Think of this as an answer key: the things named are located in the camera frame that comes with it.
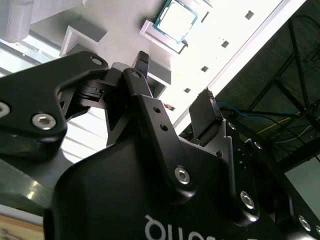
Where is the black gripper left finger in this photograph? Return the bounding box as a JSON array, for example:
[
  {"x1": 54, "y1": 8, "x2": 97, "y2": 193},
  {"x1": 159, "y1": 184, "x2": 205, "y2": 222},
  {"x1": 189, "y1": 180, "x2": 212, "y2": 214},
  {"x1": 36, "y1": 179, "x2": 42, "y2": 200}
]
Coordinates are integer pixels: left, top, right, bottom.
[{"x1": 0, "y1": 50, "x2": 200, "y2": 205}]

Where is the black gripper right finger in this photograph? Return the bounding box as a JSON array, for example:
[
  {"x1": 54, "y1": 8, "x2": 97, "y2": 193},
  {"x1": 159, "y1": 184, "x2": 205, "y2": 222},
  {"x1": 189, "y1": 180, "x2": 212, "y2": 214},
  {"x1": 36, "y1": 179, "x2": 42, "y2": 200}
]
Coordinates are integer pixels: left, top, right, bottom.
[{"x1": 188, "y1": 87, "x2": 320, "y2": 240}]

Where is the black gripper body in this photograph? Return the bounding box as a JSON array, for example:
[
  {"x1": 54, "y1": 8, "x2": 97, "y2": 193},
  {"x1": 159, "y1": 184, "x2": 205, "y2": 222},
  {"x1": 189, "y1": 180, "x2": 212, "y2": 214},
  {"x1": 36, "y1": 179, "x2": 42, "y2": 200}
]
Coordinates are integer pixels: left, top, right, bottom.
[{"x1": 43, "y1": 136, "x2": 278, "y2": 240}]

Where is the silver green CPU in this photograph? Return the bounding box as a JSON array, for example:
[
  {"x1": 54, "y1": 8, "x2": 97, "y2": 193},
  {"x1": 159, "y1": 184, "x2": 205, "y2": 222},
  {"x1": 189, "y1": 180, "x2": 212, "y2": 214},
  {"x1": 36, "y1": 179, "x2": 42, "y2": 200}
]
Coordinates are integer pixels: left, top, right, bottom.
[{"x1": 151, "y1": 0, "x2": 201, "y2": 46}]

